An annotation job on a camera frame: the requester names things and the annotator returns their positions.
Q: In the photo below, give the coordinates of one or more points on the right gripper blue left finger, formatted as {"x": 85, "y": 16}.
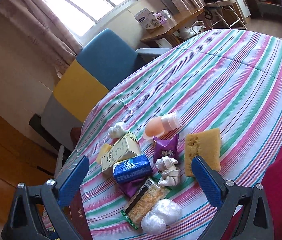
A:
{"x": 24, "y": 220}

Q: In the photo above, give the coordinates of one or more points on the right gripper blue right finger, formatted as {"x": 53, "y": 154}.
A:
{"x": 255, "y": 220}

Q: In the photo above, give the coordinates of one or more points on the small yellow sponge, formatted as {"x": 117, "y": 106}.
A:
{"x": 104, "y": 149}

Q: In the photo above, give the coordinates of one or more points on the purple snack packet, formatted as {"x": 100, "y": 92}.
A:
{"x": 131, "y": 187}
{"x": 166, "y": 147}

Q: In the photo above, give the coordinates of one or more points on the blue tissue pack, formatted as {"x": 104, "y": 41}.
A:
{"x": 131, "y": 169}

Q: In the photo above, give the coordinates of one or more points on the cracker packet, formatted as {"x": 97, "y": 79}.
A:
{"x": 143, "y": 201}

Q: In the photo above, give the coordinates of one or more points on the cream tea box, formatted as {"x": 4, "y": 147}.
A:
{"x": 125, "y": 148}

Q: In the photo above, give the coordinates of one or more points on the white wrapper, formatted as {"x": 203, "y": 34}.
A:
{"x": 117, "y": 130}

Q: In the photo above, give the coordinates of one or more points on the white plastic balls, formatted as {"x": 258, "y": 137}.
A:
{"x": 165, "y": 212}

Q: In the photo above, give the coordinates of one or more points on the large yellow sponge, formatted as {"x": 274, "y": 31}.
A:
{"x": 206, "y": 144}

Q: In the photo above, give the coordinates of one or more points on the white socks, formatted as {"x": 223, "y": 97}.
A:
{"x": 170, "y": 174}

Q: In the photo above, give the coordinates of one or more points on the peach silicone pump bottle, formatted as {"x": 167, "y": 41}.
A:
{"x": 160, "y": 125}

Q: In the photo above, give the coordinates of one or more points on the striped bed sheet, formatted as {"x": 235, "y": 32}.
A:
{"x": 198, "y": 79}

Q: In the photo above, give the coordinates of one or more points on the blue yellow grey headboard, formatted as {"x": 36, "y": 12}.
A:
{"x": 103, "y": 63}

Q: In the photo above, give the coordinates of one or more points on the pink curtain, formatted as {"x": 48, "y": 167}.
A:
{"x": 42, "y": 27}

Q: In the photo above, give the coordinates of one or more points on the wooden side table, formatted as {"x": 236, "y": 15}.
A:
{"x": 168, "y": 28}

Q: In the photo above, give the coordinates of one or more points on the white product box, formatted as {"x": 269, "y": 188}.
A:
{"x": 147, "y": 19}

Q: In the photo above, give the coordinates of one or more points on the white kettle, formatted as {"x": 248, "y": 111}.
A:
{"x": 197, "y": 28}

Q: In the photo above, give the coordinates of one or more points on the white folding chair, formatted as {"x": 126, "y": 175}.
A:
{"x": 225, "y": 14}

